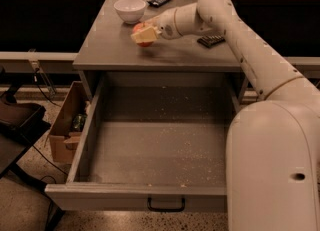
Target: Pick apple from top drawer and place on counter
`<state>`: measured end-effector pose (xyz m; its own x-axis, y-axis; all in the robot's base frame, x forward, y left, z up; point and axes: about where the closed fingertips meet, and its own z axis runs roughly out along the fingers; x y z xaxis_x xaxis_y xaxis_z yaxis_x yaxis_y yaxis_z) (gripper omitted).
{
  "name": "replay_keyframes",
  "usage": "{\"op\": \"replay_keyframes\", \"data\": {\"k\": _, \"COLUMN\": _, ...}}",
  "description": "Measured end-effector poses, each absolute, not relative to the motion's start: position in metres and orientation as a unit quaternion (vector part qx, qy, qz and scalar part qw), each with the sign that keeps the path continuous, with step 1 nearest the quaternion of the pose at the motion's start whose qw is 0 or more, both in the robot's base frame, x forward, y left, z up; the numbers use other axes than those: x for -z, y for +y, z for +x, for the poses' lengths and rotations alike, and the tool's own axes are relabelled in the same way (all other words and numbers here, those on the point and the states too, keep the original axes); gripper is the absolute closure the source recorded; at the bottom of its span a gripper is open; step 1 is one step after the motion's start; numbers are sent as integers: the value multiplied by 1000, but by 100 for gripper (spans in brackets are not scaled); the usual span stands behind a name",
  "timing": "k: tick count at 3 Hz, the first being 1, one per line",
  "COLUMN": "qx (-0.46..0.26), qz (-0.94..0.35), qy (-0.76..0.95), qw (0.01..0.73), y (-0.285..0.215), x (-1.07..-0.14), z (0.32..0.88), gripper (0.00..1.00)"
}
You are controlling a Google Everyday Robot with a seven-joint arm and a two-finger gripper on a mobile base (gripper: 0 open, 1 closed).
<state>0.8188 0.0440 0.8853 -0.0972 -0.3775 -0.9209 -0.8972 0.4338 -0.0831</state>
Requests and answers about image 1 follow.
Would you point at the white ceramic bowl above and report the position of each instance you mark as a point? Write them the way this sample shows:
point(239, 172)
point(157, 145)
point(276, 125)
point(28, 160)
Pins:
point(130, 11)

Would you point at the grey cabinet counter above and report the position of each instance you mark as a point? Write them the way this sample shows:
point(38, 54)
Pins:
point(109, 47)

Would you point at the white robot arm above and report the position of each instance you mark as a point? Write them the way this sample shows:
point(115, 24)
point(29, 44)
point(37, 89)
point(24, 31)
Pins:
point(272, 148)

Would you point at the open grey drawer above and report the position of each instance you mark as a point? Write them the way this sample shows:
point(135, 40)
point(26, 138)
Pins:
point(159, 135)

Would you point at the brown cardboard box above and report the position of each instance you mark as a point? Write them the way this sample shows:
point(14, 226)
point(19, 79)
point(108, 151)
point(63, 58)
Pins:
point(63, 141)

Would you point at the green packet in box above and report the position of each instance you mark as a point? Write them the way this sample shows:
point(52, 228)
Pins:
point(78, 122)

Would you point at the black chair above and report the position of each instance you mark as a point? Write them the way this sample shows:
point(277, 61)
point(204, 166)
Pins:
point(21, 126)

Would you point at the black snack bar wrapper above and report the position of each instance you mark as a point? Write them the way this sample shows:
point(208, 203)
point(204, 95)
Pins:
point(210, 41)

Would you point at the red apple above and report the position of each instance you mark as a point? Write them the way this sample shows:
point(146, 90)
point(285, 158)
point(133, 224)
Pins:
point(136, 28)

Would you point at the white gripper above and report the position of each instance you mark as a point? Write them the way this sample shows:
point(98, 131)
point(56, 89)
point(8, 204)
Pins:
point(166, 24)

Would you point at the black drawer handle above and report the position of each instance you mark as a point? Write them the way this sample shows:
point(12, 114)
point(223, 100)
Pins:
point(166, 206)

